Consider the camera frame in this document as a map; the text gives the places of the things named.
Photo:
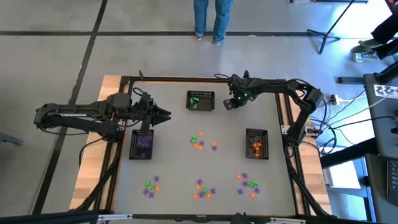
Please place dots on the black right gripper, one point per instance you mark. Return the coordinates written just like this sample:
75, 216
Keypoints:
244, 93

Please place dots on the black keyboard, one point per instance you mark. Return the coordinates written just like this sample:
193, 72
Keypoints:
393, 183

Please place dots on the grey floor object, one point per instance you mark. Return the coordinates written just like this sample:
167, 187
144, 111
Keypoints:
9, 138

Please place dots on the black plastic slotted basket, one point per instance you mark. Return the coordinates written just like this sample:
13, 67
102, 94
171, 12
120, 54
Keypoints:
250, 137
206, 101
135, 154

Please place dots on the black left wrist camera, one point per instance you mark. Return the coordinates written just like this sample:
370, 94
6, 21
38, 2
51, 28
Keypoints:
145, 99

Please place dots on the black overhead rig beam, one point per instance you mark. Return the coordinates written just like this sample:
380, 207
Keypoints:
46, 217

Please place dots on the person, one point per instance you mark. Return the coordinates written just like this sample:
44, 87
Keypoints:
222, 18
385, 34

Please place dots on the black floor bar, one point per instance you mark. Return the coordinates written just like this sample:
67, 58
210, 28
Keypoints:
351, 80

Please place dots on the grey desk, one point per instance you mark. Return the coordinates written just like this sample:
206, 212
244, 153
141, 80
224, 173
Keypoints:
379, 124

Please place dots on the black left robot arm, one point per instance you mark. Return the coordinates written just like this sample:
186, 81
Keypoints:
77, 113

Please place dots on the silver metal bracket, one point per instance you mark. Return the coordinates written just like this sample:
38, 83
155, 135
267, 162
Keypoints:
115, 217
287, 221

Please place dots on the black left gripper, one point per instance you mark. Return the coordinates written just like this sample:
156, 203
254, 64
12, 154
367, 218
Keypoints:
146, 113

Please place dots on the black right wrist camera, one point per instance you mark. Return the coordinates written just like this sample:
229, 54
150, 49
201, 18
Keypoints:
235, 88

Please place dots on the white power strip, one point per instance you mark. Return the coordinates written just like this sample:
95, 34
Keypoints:
335, 99

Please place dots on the white printed paper sheet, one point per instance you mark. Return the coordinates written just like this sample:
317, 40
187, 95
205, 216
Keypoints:
385, 91

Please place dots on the black tripod stand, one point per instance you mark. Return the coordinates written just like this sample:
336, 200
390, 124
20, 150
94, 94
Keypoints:
325, 35

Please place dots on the wooden table side board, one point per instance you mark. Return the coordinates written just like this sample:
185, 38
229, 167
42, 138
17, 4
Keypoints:
314, 180
90, 174

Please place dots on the black aluminium table frame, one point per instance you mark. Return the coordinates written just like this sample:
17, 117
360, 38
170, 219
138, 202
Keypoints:
186, 79

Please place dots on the black diagonal desk beam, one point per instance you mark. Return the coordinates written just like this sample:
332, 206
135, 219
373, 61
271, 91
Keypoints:
348, 153

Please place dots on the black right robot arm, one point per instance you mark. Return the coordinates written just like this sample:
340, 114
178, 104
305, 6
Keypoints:
295, 90

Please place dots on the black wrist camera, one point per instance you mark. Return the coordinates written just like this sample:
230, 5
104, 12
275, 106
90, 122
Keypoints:
145, 99
235, 88

